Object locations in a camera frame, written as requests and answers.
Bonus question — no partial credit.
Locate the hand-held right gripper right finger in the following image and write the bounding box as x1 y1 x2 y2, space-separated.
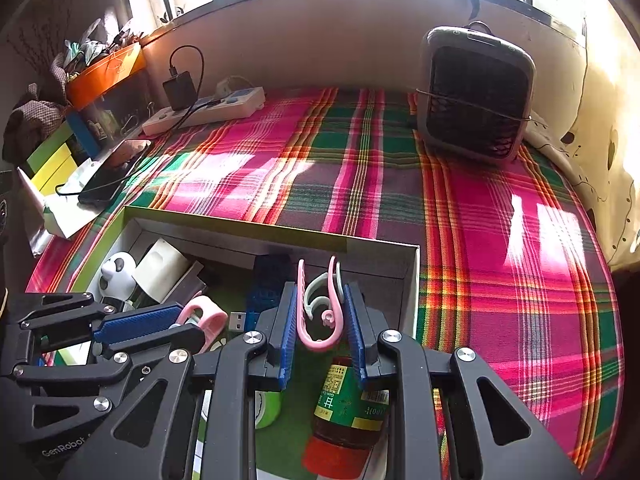
342 281 583 480

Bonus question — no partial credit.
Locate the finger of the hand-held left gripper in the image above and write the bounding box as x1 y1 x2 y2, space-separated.
14 323 207 434
7 291 183 348

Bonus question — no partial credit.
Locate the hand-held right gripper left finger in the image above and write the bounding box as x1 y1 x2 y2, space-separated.
57 281 300 480

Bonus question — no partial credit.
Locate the pink hook clip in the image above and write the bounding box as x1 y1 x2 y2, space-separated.
297 255 346 353

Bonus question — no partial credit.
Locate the panda toy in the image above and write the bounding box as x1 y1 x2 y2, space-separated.
99 252 138 306

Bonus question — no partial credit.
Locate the white charger plug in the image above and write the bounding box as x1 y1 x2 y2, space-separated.
135 238 191 301

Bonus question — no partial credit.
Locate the pink case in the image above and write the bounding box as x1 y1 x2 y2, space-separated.
177 296 229 356

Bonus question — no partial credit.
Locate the green and white suction stand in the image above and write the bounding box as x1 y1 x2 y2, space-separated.
255 390 283 431

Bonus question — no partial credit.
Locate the red-capped bottle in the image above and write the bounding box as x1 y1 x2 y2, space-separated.
302 355 391 480

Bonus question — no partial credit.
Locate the green cardboard box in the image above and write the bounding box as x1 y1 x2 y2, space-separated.
70 205 421 480

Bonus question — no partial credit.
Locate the black phone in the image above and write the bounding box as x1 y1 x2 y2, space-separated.
77 139 152 206

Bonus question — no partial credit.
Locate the white tissue paper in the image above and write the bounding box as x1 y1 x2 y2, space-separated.
55 157 126 231

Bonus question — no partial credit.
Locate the plaid blanket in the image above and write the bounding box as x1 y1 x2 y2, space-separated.
25 87 626 476

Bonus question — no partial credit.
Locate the yellow box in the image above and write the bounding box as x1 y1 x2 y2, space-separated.
30 147 76 196

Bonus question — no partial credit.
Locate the blue box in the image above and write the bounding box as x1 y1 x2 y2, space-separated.
66 109 101 160

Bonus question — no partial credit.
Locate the clear storage box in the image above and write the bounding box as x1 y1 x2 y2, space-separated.
75 72 153 148

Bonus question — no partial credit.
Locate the brown checked cloth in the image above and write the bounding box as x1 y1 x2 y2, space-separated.
1 84 68 163

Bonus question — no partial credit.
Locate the black charger adapter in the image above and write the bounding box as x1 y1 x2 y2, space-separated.
164 71 198 112

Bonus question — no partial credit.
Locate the white power strip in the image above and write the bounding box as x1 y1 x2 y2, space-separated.
141 86 267 137

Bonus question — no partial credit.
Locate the orange box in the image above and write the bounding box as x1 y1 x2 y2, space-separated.
65 41 147 110

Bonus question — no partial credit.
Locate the grey portable heater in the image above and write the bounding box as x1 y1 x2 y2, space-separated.
414 25 537 162

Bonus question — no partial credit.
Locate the pile of assorted clutter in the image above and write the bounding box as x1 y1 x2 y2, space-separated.
50 7 151 81

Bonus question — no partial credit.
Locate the heart print curtain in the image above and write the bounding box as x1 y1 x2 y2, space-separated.
520 20 640 271

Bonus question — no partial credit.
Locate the black cable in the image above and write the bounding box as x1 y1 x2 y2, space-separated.
55 45 221 196

